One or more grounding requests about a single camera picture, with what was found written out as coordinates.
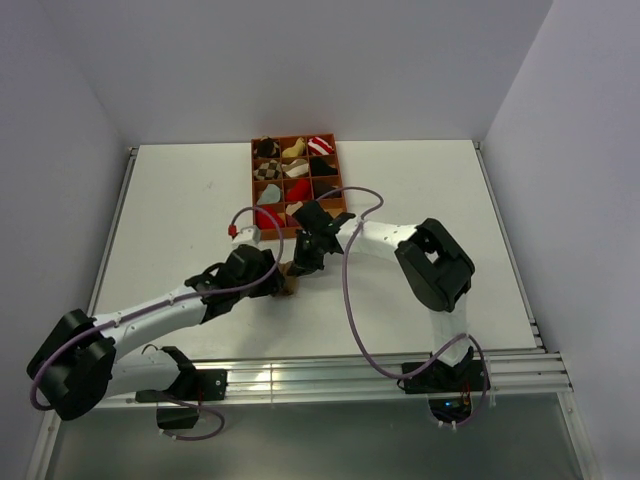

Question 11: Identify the beige maroon striped sock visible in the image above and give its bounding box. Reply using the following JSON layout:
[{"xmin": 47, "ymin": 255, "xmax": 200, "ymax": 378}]
[{"xmin": 285, "ymin": 201, "xmax": 304, "ymax": 227}]

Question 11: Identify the red sock with white pattern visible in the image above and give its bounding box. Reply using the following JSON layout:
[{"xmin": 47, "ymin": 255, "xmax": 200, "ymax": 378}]
[{"xmin": 255, "ymin": 206, "xmax": 285, "ymax": 230}]

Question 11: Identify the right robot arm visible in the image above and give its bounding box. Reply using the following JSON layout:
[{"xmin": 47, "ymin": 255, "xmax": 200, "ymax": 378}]
[{"xmin": 288, "ymin": 201, "xmax": 476, "ymax": 390}]

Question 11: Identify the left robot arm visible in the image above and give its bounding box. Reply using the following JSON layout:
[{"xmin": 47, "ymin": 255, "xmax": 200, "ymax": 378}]
[{"xmin": 27, "ymin": 245, "xmax": 285, "ymax": 421}]

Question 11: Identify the dark brown black rolled sock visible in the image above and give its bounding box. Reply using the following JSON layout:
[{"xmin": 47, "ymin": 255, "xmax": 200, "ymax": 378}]
[{"xmin": 312, "ymin": 179, "xmax": 341, "ymax": 200}]

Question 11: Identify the light blue rolled sock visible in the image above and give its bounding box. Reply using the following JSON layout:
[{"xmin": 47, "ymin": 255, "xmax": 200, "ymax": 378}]
[{"xmin": 256, "ymin": 184, "xmax": 282, "ymax": 205}]

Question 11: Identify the orange wooden compartment tray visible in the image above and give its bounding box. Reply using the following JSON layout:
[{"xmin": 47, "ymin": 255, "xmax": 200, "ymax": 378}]
[{"xmin": 251, "ymin": 133, "xmax": 347, "ymax": 240}]

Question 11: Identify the beige brown striped rolled sock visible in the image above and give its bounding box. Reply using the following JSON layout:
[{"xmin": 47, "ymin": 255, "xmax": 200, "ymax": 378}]
[{"xmin": 282, "ymin": 158, "xmax": 310, "ymax": 179}]

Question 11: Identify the checkered rolled sock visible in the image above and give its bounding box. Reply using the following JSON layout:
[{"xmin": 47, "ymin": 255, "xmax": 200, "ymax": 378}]
[{"xmin": 253, "ymin": 159, "xmax": 282, "ymax": 181}]

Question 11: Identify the yellow rolled sock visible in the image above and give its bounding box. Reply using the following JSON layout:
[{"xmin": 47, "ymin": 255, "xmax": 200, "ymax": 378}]
[{"xmin": 282, "ymin": 137, "xmax": 306, "ymax": 158}]

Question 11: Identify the red white striped rolled sock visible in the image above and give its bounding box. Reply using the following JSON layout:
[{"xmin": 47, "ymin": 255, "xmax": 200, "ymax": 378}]
[{"xmin": 307, "ymin": 136, "xmax": 334, "ymax": 156}]

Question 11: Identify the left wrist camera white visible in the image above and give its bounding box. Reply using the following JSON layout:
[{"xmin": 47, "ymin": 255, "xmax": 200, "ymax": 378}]
[{"xmin": 228, "ymin": 225, "xmax": 261, "ymax": 246}]

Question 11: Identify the black box under rail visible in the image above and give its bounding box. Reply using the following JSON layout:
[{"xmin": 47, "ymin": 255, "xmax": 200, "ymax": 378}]
[{"xmin": 156, "ymin": 406, "xmax": 200, "ymax": 431}]

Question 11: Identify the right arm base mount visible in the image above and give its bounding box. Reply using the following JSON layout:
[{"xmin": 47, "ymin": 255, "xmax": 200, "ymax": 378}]
[{"xmin": 397, "ymin": 360, "xmax": 491, "ymax": 394}]

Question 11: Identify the aluminium front rail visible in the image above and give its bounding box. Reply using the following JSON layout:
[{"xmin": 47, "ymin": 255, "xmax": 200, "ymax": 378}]
[{"xmin": 62, "ymin": 350, "xmax": 572, "ymax": 419}]

